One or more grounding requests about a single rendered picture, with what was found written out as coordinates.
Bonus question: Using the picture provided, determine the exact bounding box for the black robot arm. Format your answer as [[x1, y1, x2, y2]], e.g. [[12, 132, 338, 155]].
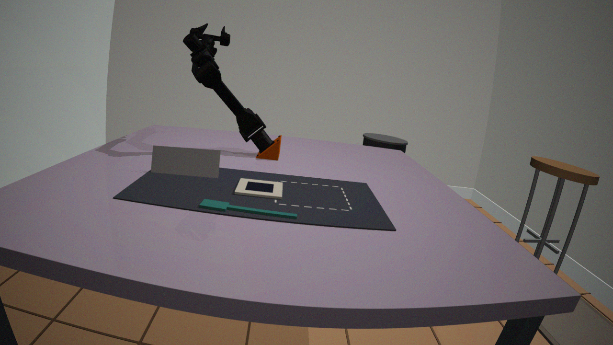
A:
[[183, 33, 275, 153]]

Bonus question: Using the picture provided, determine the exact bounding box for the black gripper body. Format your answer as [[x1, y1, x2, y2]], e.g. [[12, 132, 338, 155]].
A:
[[190, 28, 230, 49]]

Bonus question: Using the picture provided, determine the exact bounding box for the beige square tile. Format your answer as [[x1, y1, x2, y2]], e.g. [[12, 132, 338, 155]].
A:
[[235, 178, 283, 199]]

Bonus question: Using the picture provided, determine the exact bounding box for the dark grey flat mat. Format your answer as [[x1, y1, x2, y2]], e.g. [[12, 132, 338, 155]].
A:
[[113, 168, 396, 231]]

